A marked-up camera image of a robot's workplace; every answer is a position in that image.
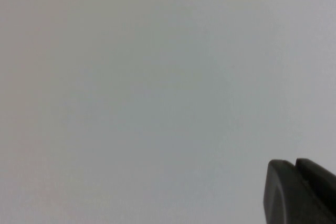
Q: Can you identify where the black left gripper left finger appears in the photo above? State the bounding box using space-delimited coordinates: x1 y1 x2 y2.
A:
263 159 336 224

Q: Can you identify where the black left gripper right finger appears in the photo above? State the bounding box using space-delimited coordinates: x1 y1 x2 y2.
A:
296 158 336 218

